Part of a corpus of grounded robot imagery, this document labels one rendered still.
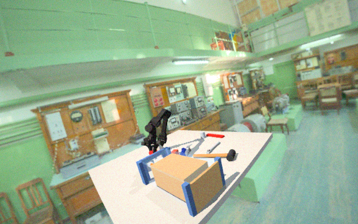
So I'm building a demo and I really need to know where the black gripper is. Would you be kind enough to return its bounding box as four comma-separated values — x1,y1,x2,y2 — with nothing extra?
141,134,164,153

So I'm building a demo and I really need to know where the mallet with black head and wooden handle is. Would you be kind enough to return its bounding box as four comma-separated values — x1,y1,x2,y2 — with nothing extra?
194,149,236,162

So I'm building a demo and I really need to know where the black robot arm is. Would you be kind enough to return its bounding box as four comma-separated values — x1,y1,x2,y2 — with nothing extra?
144,109,171,143

